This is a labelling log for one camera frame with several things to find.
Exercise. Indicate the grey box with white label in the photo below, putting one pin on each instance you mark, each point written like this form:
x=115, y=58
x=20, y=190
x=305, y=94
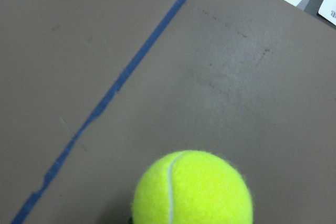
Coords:
x=323, y=10

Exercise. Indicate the tennis ball with black logo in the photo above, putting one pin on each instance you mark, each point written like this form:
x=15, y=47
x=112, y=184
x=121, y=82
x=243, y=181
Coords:
x=192, y=187

